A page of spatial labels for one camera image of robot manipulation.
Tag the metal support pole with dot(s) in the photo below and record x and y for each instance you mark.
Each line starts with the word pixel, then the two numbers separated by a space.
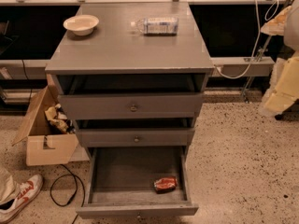
pixel 258 58

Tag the open cardboard box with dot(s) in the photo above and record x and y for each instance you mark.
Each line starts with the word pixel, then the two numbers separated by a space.
pixel 43 145

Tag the white red sneaker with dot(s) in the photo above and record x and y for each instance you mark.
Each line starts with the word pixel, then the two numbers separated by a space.
pixel 28 191

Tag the clear plastic water bottle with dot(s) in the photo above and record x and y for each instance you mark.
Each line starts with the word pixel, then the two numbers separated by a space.
pixel 157 26

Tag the grey open bottom drawer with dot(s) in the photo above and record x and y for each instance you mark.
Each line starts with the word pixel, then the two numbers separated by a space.
pixel 121 183

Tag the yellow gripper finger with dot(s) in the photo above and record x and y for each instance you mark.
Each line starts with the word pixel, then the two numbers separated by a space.
pixel 284 88
pixel 280 25

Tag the white ceramic bowl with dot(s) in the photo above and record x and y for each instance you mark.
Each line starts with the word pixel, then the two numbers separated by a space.
pixel 81 24

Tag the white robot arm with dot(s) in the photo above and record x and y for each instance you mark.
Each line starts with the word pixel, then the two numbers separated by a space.
pixel 291 39

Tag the beige trouser leg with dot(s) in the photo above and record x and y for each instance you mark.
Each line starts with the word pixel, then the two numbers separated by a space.
pixel 9 187

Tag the grey top drawer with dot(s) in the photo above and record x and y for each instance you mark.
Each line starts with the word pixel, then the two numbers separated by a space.
pixel 131 96

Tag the grey drawer cabinet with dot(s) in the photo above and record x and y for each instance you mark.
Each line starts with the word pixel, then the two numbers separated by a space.
pixel 116 48

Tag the crumpled wrappers in box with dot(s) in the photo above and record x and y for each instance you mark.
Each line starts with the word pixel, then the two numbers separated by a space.
pixel 58 119

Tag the grey middle drawer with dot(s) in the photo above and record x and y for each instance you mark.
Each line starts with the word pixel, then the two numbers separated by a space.
pixel 135 132

